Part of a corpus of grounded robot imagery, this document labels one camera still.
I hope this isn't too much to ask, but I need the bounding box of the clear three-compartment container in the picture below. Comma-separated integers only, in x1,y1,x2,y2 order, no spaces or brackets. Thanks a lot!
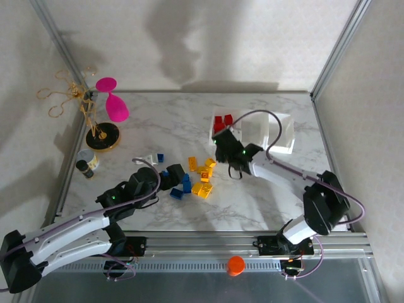
209,106,297,155

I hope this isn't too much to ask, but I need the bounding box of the small black bottle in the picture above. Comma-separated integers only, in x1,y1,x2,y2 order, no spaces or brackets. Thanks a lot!
75,159,95,180

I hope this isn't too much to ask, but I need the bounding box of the gold jewelry stand black base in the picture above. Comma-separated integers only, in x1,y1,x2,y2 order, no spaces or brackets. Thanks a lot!
36,66,122,153

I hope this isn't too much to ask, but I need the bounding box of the pink plastic goblet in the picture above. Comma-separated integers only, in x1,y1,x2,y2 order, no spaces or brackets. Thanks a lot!
95,77,130,123

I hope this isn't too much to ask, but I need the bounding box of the black usb hub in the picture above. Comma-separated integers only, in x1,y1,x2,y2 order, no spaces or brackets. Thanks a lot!
103,260,135,273
280,258,304,273

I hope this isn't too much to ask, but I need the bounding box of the orange plastic cap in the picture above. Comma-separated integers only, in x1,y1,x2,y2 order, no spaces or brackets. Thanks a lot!
226,255,246,277

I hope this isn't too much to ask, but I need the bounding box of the dark grey panel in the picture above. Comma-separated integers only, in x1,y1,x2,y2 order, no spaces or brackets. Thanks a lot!
31,257,379,303

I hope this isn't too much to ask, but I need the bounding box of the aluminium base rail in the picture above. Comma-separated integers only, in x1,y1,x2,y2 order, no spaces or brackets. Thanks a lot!
40,230,369,258

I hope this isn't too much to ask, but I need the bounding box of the slotted grey cable duct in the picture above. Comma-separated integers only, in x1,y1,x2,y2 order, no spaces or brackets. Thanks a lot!
59,260,283,273

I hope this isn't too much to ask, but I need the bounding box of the aluminium frame post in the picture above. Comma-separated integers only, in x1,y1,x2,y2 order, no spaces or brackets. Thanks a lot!
30,0,95,95
310,0,374,101

